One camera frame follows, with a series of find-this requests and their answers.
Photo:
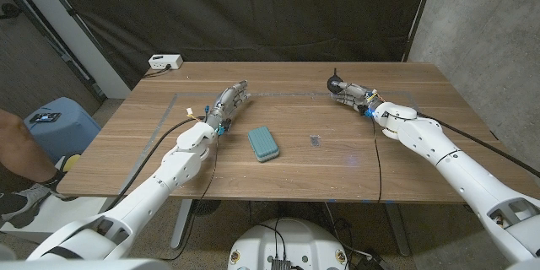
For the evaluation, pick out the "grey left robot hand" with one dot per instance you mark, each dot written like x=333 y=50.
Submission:
x=223 y=107

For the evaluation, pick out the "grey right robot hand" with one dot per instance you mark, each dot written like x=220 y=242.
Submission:
x=358 y=95

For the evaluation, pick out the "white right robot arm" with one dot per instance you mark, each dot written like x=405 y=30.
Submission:
x=460 y=169

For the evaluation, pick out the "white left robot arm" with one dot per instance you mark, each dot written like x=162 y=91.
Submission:
x=147 y=192

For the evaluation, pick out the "teal rectangular sponge block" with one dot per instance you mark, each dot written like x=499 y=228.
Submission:
x=263 y=143

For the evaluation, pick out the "grey tape outline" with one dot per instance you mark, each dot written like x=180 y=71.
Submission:
x=295 y=94

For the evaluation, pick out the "white power strip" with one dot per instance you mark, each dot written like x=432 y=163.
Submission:
x=165 y=61

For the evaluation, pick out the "black backdrop cloth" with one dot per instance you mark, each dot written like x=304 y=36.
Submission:
x=253 y=12

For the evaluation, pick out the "black round floor fan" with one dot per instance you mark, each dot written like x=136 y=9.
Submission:
x=206 y=206

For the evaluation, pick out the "black backdrop stand pole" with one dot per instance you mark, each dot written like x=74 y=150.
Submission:
x=419 y=12

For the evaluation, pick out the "grey table leg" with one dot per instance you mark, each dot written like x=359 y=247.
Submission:
x=182 y=223
x=397 y=228

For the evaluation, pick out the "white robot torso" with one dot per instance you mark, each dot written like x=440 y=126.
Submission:
x=291 y=240

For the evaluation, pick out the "yellow round object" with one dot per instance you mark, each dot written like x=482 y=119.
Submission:
x=71 y=161

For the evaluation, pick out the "white pillar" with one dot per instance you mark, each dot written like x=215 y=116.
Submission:
x=71 y=29

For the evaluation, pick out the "black slanted stand bar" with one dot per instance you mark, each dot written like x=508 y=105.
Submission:
x=59 y=48

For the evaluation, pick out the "black phone with pattern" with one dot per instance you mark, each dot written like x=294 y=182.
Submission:
x=45 y=117

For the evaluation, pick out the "white floor platform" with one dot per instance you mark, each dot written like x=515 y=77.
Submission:
x=50 y=215

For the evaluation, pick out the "person's bare leg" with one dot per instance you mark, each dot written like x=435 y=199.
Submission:
x=19 y=147

